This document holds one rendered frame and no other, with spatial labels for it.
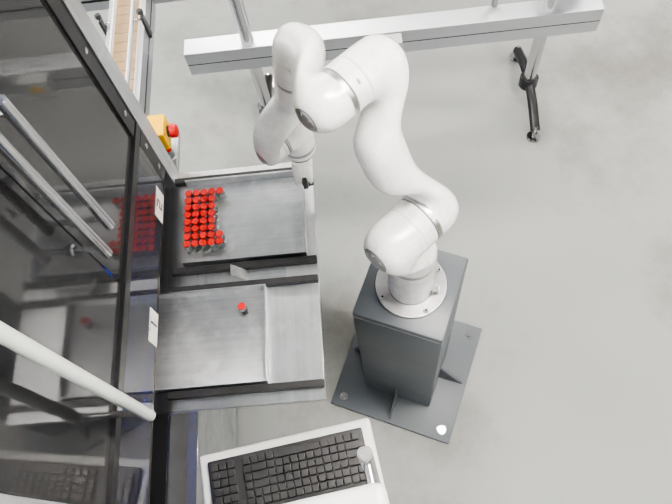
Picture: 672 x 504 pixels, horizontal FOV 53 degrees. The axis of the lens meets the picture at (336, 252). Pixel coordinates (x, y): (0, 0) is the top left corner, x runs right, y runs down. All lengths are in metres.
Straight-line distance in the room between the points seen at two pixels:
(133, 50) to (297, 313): 1.03
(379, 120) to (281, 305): 0.70
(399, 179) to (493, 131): 1.80
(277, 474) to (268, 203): 0.73
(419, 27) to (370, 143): 1.47
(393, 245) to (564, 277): 1.51
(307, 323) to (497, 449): 1.08
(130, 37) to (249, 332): 1.03
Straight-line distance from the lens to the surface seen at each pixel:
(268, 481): 1.77
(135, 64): 2.28
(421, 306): 1.80
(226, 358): 1.80
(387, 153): 1.30
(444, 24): 2.73
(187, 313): 1.86
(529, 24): 2.81
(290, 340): 1.78
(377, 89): 1.23
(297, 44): 1.28
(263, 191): 1.96
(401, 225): 1.43
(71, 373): 1.14
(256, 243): 1.89
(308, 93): 1.19
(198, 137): 3.22
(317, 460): 1.76
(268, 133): 1.55
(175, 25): 3.68
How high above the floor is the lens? 2.56
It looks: 65 degrees down
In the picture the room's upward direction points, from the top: 12 degrees counter-clockwise
